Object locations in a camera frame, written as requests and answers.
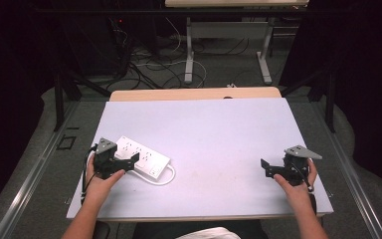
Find wooden table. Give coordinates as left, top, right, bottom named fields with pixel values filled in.
left=108, top=86, right=283, bottom=103

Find white power strip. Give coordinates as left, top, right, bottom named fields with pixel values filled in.
left=113, top=134, right=172, bottom=182

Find black metal stand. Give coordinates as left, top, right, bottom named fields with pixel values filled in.
left=53, top=64, right=112, bottom=132
left=280, top=64, right=336, bottom=133

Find aluminium floor rail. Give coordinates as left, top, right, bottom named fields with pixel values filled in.
left=309, top=99, right=382, bottom=239
left=0, top=100, right=82, bottom=239

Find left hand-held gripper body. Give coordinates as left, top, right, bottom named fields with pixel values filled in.
left=93, top=136, right=119, bottom=180

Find person's white shirt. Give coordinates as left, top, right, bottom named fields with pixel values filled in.
left=175, top=226, right=242, bottom=239

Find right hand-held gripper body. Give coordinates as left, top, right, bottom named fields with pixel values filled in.
left=282, top=144, right=323, bottom=187

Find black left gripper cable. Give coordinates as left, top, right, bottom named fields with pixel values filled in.
left=80, top=143, right=99, bottom=204

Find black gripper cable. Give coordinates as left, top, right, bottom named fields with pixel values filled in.
left=80, top=143, right=99, bottom=204
left=291, top=161, right=315, bottom=194

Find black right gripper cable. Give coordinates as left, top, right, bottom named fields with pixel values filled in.
left=291, top=161, right=315, bottom=194

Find white desk with metal legs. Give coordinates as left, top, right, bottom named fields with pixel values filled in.
left=164, top=0, right=310, bottom=86

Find tangle of floor cables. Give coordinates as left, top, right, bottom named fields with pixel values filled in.
left=107, top=16, right=252, bottom=91

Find person's left hand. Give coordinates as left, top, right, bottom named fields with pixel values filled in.
left=85, top=154, right=126, bottom=202

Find black chair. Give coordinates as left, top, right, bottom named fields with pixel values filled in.
left=92, top=220, right=112, bottom=239

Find white power strip cable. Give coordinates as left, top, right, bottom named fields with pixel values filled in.
left=124, top=163, right=177, bottom=187

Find person's right hand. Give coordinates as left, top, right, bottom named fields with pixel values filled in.
left=273, top=157, right=319, bottom=213

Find person's dark trousers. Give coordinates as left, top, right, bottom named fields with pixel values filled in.
left=131, top=219, right=271, bottom=239

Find black floor socket frame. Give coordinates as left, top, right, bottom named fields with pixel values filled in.
left=56, top=134, right=78, bottom=151

